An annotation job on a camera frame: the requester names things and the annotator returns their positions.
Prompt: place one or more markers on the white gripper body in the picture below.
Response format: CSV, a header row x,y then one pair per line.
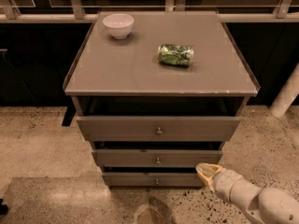
x,y
223,182

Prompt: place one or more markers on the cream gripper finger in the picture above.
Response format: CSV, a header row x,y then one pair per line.
x,y
208,169
206,175

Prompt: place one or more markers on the grey drawer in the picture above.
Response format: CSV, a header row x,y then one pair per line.
x,y
180,180
154,157
157,129

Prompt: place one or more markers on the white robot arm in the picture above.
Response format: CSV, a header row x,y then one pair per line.
x,y
259,206

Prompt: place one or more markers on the grey bottom drawer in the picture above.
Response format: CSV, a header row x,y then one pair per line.
x,y
180,180

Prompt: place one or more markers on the grey drawer cabinet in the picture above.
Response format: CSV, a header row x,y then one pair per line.
x,y
124,78

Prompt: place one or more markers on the grey top drawer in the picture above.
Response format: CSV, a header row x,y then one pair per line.
x,y
157,129

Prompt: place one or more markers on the crushed green soda can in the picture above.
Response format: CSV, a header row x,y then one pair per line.
x,y
176,55

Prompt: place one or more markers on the white ceramic bowl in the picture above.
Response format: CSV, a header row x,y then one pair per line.
x,y
119,25

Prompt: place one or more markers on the black object at floor edge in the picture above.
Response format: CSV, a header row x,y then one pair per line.
x,y
3,208

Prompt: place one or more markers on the white pillar post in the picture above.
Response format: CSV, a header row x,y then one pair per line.
x,y
287,94

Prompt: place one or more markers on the metal window railing frame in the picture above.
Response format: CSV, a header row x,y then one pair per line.
x,y
88,10

